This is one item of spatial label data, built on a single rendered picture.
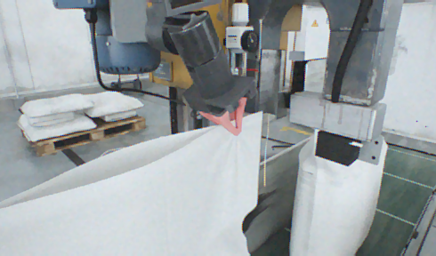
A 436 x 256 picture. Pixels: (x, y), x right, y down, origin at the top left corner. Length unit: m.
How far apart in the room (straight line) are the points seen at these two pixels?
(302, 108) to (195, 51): 0.24
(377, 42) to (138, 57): 0.44
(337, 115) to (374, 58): 0.10
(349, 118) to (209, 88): 0.23
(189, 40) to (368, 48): 0.26
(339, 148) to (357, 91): 0.10
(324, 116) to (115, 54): 0.43
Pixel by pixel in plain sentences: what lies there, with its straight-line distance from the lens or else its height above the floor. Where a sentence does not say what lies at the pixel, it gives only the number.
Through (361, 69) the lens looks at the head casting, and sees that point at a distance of 0.47.
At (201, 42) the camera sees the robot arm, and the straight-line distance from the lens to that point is 0.35.
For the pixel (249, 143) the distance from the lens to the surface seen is 0.51.
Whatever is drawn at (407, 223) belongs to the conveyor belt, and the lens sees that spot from 1.52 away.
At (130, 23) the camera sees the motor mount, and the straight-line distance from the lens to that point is 0.58.
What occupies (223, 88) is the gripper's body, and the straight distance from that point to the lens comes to 0.39.
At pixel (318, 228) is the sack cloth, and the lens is 0.95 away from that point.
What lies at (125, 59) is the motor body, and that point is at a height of 1.12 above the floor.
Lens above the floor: 1.17
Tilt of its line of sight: 19 degrees down
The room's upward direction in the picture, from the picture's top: straight up
